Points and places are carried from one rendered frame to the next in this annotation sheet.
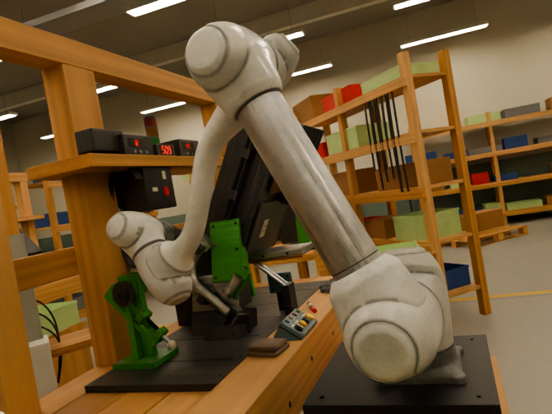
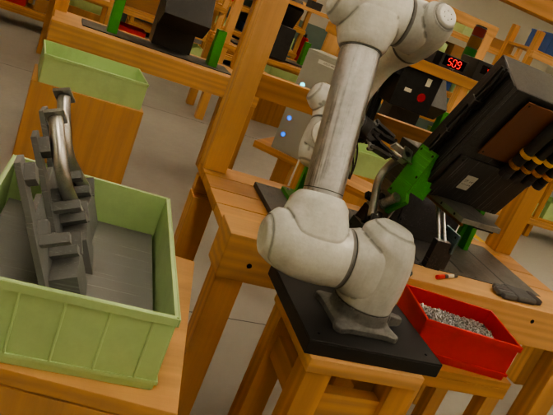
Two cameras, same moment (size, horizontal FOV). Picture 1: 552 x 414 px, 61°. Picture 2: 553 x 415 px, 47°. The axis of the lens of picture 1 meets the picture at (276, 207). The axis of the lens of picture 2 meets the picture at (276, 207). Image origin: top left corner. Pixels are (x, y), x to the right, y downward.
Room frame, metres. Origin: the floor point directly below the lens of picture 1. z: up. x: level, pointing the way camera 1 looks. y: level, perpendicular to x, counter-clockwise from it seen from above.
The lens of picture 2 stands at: (-0.19, -1.18, 1.57)
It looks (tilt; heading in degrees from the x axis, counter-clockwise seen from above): 18 degrees down; 48
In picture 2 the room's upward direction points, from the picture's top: 22 degrees clockwise
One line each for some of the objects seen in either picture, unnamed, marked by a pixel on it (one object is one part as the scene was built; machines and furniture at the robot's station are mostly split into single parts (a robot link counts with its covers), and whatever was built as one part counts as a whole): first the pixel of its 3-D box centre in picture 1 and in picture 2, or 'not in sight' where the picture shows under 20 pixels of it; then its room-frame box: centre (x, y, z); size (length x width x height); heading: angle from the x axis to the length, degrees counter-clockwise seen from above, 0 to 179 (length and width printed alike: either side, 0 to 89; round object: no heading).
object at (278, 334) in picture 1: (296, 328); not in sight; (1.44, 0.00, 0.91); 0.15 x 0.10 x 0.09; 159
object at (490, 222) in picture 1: (480, 227); not in sight; (7.75, -3.27, 0.22); 1.20 x 0.80 x 0.44; 112
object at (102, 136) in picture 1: (101, 142); not in sight; (1.53, 0.52, 1.59); 0.15 x 0.07 x 0.07; 159
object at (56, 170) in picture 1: (149, 167); (437, 70); (1.82, 0.46, 1.52); 0.90 x 0.25 x 0.04; 159
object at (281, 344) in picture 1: (267, 347); not in sight; (1.30, 0.09, 0.91); 0.10 x 0.08 x 0.03; 59
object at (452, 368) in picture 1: (420, 352); (364, 310); (1.06, -0.27, 0.92); 0.22 x 0.18 x 0.06; 160
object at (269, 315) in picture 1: (236, 322); (397, 240); (1.72, 0.21, 0.89); 1.10 x 0.42 x 0.02; 159
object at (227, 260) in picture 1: (230, 249); (419, 175); (1.63, 0.18, 1.17); 0.13 x 0.12 x 0.20; 159
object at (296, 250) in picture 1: (259, 255); (453, 204); (1.76, 0.09, 1.11); 0.39 x 0.16 x 0.03; 69
